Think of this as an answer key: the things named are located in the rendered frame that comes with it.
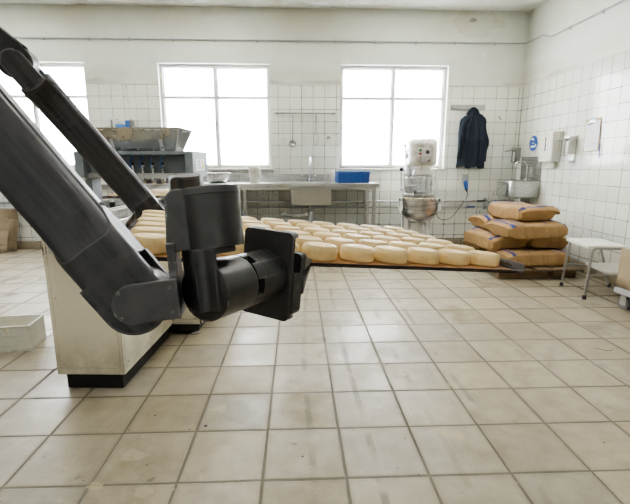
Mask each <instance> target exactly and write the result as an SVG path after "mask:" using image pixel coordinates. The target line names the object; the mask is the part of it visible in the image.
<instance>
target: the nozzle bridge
mask: <svg viewBox="0 0 630 504"><path fill-rule="evenodd" d="M116 152H117V153H118V155H119V156H120V157H121V156H122V155H124V156H123V157H122V159H123V160H124V162H125V163H126V164H127V165H128V166H129V167H130V165H129V163H130V158H131V157H132V156H133V155H134V156H133V157H132V159H131V162H134V165H135V174H136V176H137V177H138V178H169V177H170V176H171V175H177V174H182V173H199V174H200V176H201V185H202V186H204V177H208V173H207V153H205V152H196V151H116ZM73 155H74V164H75V171H76V172H77V174H78V175H79V176H80V177H81V178H85V181H86V184H87V185H88V187H89V188H90V189H91V190H92V191H93V192H94V194H95V195H96V196H97V197H98V198H99V199H100V200H102V199H103V198H102V187H101V177H100V176H99V175H98V174H97V172H96V171H95V170H94V169H93V168H92V167H91V166H90V165H89V164H88V163H87V162H86V160H85V159H83V157H82V156H81V155H80V154H79V153H78V152H77V151H73ZM143 155H144V156H143ZM153 155H154V156H153ZM163 155H164V156H163ZM142 156H143V157H142ZM152 156H153V158H152V160H151V162H154V165H155V173H152V171H151V168H150V159H151V157H152ZM162 156H163V158H162V161H161V162H164V165H165V173H161V172H162V171H161V167H160V160H161V157H162ZM141 157H142V159H141ZM140 159H141V162H144V165H145V173H142V171H141V168H140Z"/></svg>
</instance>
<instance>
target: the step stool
mask: <svg viewBox="0 0 630 504"><path fill-rule="evenodd" d="M566 241H568V242H569V243H568V247H567V252H566V257H565V263H564V268H563V273H562V278H561V282H560V284H559V285H560V286H563V282H564V276H565V271H566V266H567V265H574V266H588V269H587V275H586V281H585V286H584V292H583V295H582V299H583V300H586V293H587V287H588V281H589V276H597V277H605V278H606V282H607V287H611V283H609V278H608V277H617V276H618V269H619V264H616V263H605V258H604V253H603V250H620V251H621V249H626V246H624V245H621V244H617V243H614V242H611V241H608V240H604V239H601V238H567V240H566ZM571 243H574V244H577V245H579V246H582V247H585V248H588V249H591V252H590V257H589V262H586V263H585V264H567V261H568V256H569V251H570V246H571ZM596 250H600V253H601V258H602V263H595V262H592V258H593V252H594V251H596ZM591 268H593V269H595V270H597V271H600V272H602V273H604V274H605V275H600V274H590V270H591ZM611 274H617V275H611Z"/></svg>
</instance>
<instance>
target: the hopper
mask: <svg viewBox="0 0 630 504"><path fill-rule="evenodd" d="M95 128H96V129H97V130H98V131H99V133H100V134H101V135H102V136H103V137H104V138H105V140H106V141H107V142H108V143H109V144H110V145H111V147H112V148H113V149H114V150H115V151H184V149H185V146H186V144H187V142H188V140H189V137H190V135H191V132H192V131H191V130H187V129H183V128H180V127H95Z"/></svg>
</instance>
